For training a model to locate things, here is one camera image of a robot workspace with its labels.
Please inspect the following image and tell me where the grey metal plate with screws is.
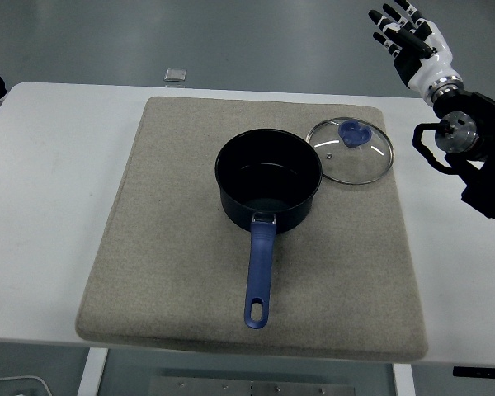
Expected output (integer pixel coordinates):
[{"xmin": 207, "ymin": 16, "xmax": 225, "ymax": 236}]
[{"xmin": 148, "ymin": 375, "xmax": 356, "ymax": 396}]

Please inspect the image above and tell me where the dark pot with blue handle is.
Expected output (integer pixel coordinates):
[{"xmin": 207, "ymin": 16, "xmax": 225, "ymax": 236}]
[{"xmin": 214, "ymin": 128, "xmax": 323, "ymax": 330}]

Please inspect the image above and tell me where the glass lid with blue knob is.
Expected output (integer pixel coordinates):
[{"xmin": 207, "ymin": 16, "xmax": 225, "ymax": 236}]
[{"xmin": 304, "ymin": 116, "xmax": 395, "ymax": 186}]

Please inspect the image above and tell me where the black table control panel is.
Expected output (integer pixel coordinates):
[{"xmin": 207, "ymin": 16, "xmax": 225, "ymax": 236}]
[{"xmin": 452, "ymin": 365, "xmax": 495, "ymax": 379}]

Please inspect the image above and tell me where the white rounded object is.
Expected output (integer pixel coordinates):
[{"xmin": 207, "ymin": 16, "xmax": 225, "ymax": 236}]
[{"xmin": 0, "ymin": 375, "xmax": 50, "ymax": 396}]

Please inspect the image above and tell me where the beige fabric mat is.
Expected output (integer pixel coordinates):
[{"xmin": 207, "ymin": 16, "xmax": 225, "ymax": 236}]
[{"xmin": 74, "ymin": 96, "xmax": 429, "ymax": 364}]

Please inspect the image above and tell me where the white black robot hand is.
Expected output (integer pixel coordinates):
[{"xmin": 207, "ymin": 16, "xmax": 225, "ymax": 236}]
[{"xmin": 368, "ymin": 0, "xmax": 463, "ymax": 91}]

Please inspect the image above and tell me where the white table leg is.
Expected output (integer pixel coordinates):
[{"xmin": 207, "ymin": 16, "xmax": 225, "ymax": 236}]
[
  {"xmin": 391, "ymin": 363, "xmax": 416, "ymax": 396},
  {"xmin": 77, "ymin": 347, "xmax": 110, "ymax": 396}
]

